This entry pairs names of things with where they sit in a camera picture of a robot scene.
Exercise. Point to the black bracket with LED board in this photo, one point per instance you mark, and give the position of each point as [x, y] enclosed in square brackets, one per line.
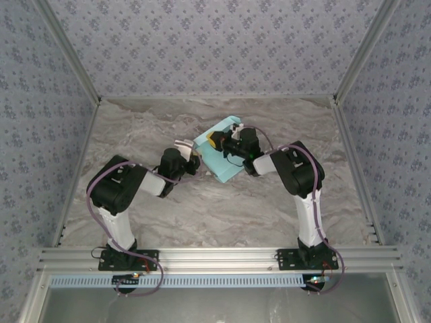
[314, 285]
[123, 281]

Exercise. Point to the aluminium side rail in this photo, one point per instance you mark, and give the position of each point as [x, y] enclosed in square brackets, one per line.
[75, 175]
[358, 175]

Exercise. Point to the light blue paper box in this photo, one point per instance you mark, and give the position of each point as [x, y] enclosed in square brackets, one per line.
[217, 165]

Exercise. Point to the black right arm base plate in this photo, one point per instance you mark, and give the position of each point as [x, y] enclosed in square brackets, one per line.
[288, 260]

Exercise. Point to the steel sheet panel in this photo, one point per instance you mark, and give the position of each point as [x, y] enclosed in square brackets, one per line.
[215, 306]

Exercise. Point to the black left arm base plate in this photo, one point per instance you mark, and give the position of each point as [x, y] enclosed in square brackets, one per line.
[151, 260]

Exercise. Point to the aluminium mounting rail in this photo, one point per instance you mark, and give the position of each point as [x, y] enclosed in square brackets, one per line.
[215, 257]

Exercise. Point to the aluminium frame post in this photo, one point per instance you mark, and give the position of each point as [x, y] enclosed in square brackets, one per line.
[367, 54]
[67, 54]

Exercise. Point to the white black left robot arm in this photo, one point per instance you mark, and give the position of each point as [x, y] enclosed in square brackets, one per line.
[118, 228]

